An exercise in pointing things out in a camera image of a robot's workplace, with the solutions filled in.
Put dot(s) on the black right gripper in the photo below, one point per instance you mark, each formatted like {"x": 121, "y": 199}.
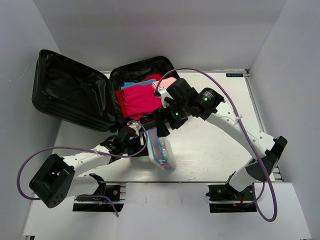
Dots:
{"x": 162, "y": 130}

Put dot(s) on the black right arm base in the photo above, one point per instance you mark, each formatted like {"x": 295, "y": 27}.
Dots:
{"x": 224, "y": 200}

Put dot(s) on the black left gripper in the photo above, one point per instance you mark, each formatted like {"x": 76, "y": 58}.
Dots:
{"x": 139, "y": 147}

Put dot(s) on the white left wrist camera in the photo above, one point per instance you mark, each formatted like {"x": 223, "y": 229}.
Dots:
{"x": 138, "y": 131}

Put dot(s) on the magenta garment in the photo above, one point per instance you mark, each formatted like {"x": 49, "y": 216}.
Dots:
{"x": 139, "y": 100}

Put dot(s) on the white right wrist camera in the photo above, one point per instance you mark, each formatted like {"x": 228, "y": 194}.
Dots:
{"x": 165, "y": 97}

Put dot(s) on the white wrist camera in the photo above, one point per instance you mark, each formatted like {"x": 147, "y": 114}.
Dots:
{"x": 138, "y": 131}
{"x": 165, "y": 97}

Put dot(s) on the first aid tin box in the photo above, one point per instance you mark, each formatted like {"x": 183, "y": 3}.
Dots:
{"x": 160, "y": 151}

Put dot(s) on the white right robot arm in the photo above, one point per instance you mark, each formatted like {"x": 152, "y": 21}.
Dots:
{"x": 265, "y": 150}

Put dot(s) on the pink towel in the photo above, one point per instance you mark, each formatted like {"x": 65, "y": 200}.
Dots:
{"x": 165, "y": 83}

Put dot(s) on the teal shirt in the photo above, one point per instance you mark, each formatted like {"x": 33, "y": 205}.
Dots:
{"x": 143, "y": 83}

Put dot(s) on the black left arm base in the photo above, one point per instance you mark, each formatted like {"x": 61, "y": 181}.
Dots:
{"x": 108, "y": 198}

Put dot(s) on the black hard-shell suitcase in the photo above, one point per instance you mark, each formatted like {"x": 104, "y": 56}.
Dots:
{"x": 71, "y": 91}

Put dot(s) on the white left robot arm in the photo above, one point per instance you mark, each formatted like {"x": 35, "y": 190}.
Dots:
{"x": 55, "y": 178}

